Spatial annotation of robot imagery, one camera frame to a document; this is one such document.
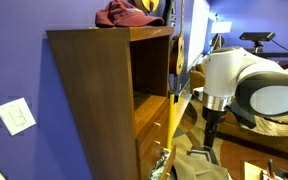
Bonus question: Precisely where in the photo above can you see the black bar with orange tip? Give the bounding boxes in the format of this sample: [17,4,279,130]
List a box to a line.
[245,49,288,60]

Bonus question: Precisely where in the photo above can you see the tools on wooden table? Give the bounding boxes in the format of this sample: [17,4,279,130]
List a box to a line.
[259,158,279,180]

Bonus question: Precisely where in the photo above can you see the dark maroon round cushion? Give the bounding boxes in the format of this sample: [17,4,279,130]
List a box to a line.
[277,59,288,70]

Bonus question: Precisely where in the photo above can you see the white wall board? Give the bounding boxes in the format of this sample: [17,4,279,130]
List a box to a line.
[186,0,211,73]

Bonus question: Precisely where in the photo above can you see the yellow and black pole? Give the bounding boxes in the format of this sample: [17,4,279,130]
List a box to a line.
[166,74,180,151]

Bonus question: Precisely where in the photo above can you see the yellow hanging guitar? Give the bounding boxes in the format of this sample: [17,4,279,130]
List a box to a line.
[133,0,161,14]

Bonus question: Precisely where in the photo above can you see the dark cello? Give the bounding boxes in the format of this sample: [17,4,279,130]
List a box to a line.
[210,33,226,52]

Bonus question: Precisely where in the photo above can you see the small wooden table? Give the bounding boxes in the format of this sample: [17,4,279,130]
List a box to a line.
[243,161,268,180]

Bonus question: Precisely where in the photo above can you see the tan leather armchair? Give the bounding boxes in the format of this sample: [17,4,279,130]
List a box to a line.
[189,63,207,95]

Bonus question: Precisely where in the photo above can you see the black hanging instrument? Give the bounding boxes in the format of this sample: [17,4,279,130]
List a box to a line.
[162,0,178,28]

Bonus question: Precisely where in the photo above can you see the black camera on tripod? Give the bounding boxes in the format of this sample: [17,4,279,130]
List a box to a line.
[239,31,276,54]

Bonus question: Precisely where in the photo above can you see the white light switch plate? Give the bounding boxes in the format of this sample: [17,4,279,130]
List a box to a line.
[0,97,37,137]

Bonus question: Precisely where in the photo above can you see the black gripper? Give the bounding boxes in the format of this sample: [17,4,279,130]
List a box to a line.
[202,105,228,151]

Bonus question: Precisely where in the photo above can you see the patterned brown rug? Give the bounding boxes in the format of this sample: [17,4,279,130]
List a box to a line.
[170,99,288,180]

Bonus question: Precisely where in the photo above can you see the brown wooden shelf cabinet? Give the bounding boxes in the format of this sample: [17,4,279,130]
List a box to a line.
[46,25,178,180]

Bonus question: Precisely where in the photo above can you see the maroon baseball cap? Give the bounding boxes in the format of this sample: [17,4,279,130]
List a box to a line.
[94,0,165,29]

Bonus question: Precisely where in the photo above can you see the clutter in open drawer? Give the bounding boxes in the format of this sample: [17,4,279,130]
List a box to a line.
[149,148,172,180]

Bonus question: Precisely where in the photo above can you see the white shade floor lamp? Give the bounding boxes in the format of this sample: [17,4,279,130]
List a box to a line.
[210,13,233,51]

